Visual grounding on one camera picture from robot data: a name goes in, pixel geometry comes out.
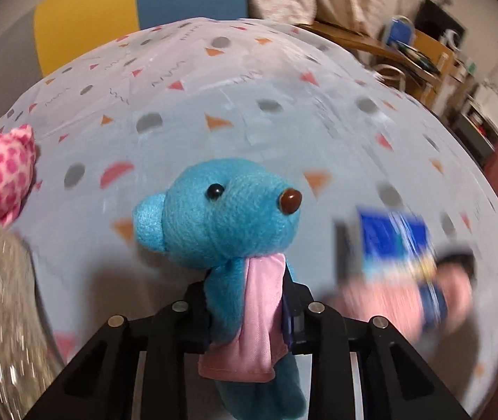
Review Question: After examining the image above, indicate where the blue chair back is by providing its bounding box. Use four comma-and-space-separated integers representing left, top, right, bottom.
384, 15, 416, 49

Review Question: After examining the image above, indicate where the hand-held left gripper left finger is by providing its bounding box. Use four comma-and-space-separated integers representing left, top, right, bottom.
26, 279, 211, 420

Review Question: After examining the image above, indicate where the bed with patterned sheet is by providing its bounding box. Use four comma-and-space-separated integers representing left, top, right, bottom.
0, 16, 498, 418

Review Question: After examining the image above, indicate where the blue white box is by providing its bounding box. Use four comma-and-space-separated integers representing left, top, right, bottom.
357, 208, 435, 274

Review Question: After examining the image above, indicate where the grey headboard cushion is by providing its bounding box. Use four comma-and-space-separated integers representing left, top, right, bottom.
0, 11, 42, 127

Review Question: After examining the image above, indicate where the dark storage shelf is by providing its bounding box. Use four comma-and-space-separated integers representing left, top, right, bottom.
450, 96, 498, 167

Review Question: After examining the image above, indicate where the pink soft toy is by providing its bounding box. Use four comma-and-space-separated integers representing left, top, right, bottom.
332, 254, 477, 337

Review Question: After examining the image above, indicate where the yellow headboard cushion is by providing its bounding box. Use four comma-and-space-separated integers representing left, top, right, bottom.
34, 0, 141, 77

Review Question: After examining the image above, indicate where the black monitor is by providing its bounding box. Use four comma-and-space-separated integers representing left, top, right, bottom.
415, 0, 467, 47

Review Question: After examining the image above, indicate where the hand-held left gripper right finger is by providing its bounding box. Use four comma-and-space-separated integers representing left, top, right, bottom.
281, 271, 472, 420

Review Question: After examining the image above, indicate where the white kettle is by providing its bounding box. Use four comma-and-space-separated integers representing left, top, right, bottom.
440, 28, 462, 51

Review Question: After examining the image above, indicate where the wooden desk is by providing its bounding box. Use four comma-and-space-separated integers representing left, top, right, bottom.
297, 22, 456, 106

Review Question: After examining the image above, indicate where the blue teddy bear pink scarf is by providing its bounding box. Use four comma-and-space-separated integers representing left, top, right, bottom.
132, 157, 308, 420

